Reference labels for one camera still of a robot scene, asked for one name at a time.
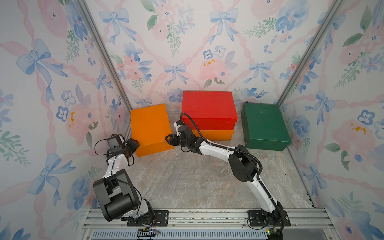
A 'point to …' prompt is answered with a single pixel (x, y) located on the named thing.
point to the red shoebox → (210, 110)
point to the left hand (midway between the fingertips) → (136, 142)
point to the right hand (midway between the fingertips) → (168, 137)
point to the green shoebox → (264, 126)
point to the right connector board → (271, 234)
